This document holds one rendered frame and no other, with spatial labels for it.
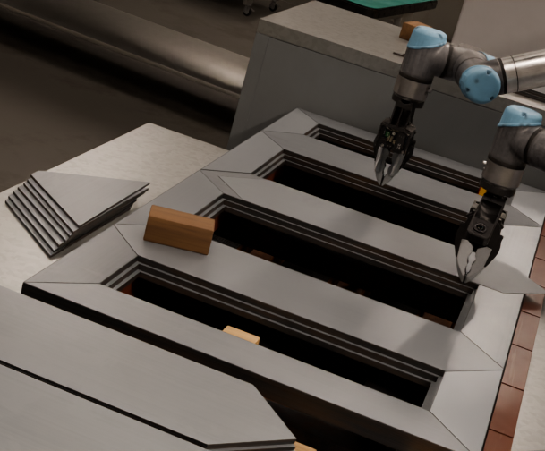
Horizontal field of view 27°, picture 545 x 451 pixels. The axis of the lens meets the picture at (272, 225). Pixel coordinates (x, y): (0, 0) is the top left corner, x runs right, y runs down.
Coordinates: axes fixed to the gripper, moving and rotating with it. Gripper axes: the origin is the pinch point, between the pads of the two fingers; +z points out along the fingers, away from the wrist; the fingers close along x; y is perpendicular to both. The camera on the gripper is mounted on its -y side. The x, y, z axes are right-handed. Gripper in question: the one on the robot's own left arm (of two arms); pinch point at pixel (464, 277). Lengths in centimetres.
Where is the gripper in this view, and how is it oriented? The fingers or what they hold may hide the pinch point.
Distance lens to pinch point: 227.9
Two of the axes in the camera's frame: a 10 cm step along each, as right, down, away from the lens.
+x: -9.2, -3.4, 2.0
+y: 2.9, -2.6, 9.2
